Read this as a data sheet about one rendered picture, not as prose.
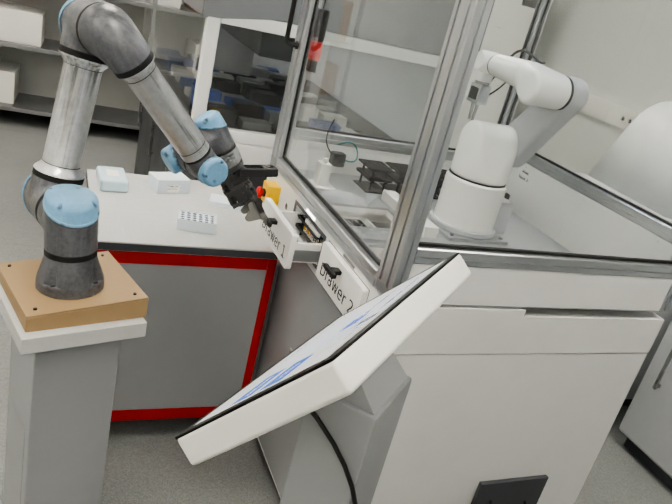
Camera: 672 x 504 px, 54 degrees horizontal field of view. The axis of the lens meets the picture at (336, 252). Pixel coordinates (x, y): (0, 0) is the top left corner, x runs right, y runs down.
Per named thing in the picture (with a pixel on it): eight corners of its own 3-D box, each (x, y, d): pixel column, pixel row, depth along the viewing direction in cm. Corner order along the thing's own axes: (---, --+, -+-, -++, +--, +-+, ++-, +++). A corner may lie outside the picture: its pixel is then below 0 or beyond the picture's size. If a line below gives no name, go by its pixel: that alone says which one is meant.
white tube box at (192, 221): (176, 229, 211) (177, 218, 209) (177, 219, 218) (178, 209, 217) (214, 235, 214) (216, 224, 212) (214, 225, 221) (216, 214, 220)
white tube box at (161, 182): (156, 193, 235) (158, 180, 233) (147, 184, 241) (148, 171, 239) (189, 193, 243) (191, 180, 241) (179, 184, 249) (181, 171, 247)
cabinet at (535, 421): (301, 590, 189) (371, 357, 159) (225, 377, 274) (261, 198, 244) (557, 548, 229) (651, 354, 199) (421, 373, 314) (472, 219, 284)
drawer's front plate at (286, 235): (284, 269, 189) (292, 234, 184) (258, 228, 213) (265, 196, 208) (290, 269, 189) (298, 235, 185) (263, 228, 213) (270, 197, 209)
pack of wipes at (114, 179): (128, 193, 229) (129, 181, 227) (99, 191, 225) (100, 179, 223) (122, 178, 241) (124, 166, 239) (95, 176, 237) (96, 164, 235)
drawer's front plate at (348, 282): (352, 328, 166) (363, 290, 162) (315, 274, 190) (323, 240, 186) (358, 328, 167) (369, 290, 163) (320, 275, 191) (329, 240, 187)
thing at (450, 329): (370, 354, 160) (386, 303, 155) (262, 198, 244) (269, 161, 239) (648, 352, 200) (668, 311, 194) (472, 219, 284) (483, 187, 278)
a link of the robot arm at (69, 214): (51, 260, 145) (52, 203, 140) (34, 236, 154) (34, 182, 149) (106, 254, 152) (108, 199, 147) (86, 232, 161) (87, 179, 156)
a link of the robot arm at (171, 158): (172, 159, 166) (208, 137, 170) (154, 146, 174) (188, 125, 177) (185, 184, 171) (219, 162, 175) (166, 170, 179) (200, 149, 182)
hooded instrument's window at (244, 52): (186, 135, 260) (204, 16, 242) (139, 51, 407) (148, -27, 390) (432, 167, 307) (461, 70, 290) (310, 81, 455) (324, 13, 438)
